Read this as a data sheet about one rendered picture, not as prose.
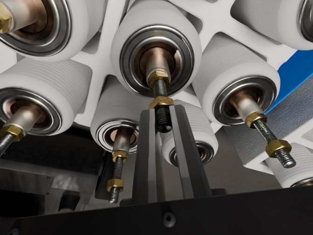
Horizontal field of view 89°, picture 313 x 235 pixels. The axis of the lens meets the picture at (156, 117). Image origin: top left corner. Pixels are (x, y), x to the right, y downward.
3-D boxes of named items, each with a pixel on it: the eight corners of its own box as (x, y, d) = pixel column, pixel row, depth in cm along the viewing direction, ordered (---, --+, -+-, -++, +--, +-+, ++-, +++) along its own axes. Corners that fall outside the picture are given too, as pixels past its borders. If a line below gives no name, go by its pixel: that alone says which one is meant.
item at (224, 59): (236, 31, 31) (304, 73, 18) (214, 76, 37) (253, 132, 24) (190, 20, 30) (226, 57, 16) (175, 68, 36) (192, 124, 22)
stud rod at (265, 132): (254, 106, 19) (300, 162, 13) (248, 113, 19) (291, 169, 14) (246, 105, 18) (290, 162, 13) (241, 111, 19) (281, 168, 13)
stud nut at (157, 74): (159, 65, 13) (160, 70, 12) (173, 79, 14) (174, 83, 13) (144, 81, 14) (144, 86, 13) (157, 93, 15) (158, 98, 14)
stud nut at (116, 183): (124, 186, 19) (123, 193, 18) (109, 186, 19) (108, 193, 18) (123, 177, 18) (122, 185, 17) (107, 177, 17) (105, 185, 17)
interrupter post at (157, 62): (145, 51, 16) (145, 65, 13) (169, 52, 16) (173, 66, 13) (145, 74, 17) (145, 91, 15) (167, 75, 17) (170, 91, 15)
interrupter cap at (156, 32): (115, 20, 14) (114, 22, 13) (200, 24, 14) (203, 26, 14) (123, 94, 19) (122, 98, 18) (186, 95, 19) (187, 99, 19)
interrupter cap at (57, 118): (-15, 111, 20) (-20, 114, 19) (6, 71, 16) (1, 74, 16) (48, 140, 23) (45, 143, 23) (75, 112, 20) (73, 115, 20)
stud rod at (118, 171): (125, 147, 23) (118, 203, 17) (118, 147, 22) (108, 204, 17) (125, 142, 22) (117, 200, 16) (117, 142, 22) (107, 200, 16)
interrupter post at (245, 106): (255, 94, 20) (271, 111, 17) (244, 109, 21) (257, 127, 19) (238, 91, 19) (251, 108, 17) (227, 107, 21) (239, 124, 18)
